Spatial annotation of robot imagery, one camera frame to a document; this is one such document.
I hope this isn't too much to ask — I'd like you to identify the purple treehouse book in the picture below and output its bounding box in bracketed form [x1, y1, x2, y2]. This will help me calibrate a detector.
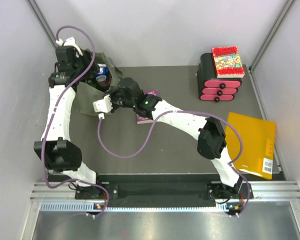
[136, 89, 159, 124]

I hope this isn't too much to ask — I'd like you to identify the red comic book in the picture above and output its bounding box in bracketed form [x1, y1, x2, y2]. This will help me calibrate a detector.
[211, 45, 245, 78]

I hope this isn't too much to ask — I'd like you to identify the green canvas bag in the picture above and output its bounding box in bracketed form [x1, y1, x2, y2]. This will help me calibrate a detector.
[74, 52, 123, 117]

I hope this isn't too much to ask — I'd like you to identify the aluminium frame rail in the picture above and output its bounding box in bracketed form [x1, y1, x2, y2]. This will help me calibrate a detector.
[30, 181, 300, 214]

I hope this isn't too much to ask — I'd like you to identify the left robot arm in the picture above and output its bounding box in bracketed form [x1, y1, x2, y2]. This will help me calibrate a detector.
[33, 43, 104, 199]

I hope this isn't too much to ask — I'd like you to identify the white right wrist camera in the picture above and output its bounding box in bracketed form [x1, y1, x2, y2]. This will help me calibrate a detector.
[92, 94, 113, 120]

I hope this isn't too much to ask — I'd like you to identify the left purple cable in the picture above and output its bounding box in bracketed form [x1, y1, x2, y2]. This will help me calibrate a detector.
[41, 24, 111, 217]

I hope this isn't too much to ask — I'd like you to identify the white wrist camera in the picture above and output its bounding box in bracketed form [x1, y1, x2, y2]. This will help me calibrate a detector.
[55, 37, 83, 58]
[92, 94, 113, 120]

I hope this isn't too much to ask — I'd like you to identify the yellow folder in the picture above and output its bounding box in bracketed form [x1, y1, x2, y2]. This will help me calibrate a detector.
[227, 112, 276, 180]

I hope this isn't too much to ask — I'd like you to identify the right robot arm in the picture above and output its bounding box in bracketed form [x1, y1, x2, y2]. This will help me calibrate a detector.
[106, 77, 244, 198]

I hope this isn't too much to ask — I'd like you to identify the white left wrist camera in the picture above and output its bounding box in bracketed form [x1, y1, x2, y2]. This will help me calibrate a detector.
[55, 37, 83, 58]

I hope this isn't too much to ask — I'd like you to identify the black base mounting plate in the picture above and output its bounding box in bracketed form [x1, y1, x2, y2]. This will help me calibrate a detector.
[74, 174, 255, 207]

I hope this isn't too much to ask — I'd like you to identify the blue juice carton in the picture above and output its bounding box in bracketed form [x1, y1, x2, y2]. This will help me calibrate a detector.
[94, 64, 110, 88]

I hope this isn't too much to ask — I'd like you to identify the black pink drawer unit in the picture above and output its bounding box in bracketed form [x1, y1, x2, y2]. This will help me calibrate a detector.
[196, 53, 242, 103]

